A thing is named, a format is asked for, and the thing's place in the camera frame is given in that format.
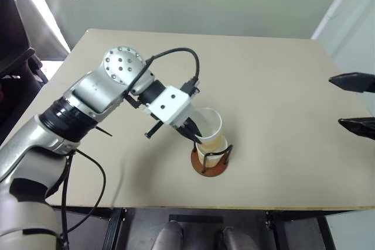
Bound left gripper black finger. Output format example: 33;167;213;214
185;118;203;138
176;125;203;145

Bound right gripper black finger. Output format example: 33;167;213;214
328;71;375;94
337;117;375;145

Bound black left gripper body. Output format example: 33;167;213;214
144;114;195;140

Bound translucent plastic cup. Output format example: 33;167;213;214
192;107;224;146

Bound tan paper cup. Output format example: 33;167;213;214
196;135;229;172

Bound dark rounded shape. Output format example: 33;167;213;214
151;220;185;250

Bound dark chair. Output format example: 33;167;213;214
0;0;71;145

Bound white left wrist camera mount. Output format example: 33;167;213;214
143;85;192;125

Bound brown wire cup holder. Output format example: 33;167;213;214
190;143;234;177

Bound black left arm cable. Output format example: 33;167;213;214
59;148;107;248

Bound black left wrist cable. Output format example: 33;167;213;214
128;47;202;98

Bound black metal table frame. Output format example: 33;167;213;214
49;205;338;250

